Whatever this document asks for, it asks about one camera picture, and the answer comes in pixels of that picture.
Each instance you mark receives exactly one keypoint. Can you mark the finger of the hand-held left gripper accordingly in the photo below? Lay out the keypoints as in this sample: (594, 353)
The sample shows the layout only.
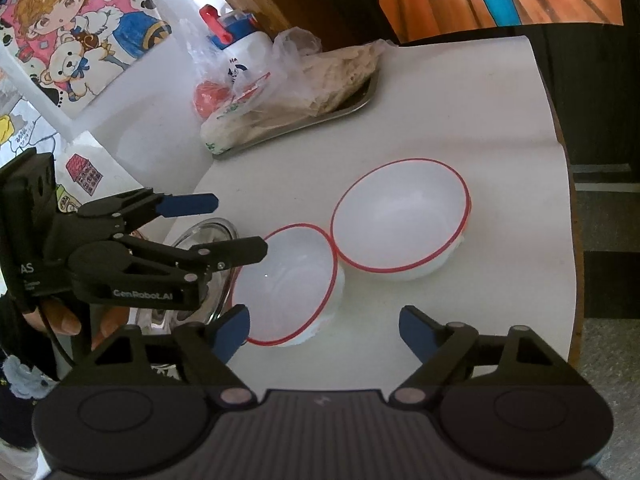
(190, 203)
(235, 255)

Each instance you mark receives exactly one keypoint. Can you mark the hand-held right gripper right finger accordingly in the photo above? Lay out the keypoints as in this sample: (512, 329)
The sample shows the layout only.
(417, 330)

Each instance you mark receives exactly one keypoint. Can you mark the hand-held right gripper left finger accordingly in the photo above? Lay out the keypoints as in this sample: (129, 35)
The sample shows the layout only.
(232, 327)

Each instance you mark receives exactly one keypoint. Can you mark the steel plate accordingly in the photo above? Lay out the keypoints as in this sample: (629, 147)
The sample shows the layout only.
(205, 230)

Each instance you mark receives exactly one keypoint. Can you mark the white bowl red rim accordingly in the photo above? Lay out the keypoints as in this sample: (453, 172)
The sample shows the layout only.
(400, 215)
(285, 285)

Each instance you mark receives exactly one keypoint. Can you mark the person's left forearm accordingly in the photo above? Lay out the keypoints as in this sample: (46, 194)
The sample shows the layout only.
(20, 345)

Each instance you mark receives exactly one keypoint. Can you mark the person's left hand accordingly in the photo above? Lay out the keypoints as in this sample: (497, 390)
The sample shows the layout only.
(60, 317)

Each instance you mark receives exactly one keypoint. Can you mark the colourful houses drawing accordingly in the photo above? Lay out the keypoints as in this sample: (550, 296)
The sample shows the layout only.
(85, 170)

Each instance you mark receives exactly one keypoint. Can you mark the white wrapped bun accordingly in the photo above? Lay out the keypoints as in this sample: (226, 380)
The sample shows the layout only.
(222, 132)

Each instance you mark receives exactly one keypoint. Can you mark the swing figure drawing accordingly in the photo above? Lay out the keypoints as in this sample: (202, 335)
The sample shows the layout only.
(20, 130)

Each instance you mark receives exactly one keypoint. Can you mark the red round food item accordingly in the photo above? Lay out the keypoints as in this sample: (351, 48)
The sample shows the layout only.
(210, 100)

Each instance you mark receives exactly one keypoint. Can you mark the red label packet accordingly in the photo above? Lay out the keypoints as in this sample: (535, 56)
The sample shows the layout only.
(250, 91)

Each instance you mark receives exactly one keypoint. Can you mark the clear plastic bag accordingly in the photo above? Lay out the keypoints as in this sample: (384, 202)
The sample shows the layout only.
(200, 55)

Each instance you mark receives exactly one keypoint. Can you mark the plastic bag of flatbreads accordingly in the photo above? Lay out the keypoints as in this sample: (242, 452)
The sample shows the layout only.
(325, 75)

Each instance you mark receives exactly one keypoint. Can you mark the teddy bear drawing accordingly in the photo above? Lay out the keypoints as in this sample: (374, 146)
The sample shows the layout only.
(75, 35)

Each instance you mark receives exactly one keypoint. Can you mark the steel tray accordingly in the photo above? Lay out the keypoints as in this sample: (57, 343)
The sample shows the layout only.
(367, 91)

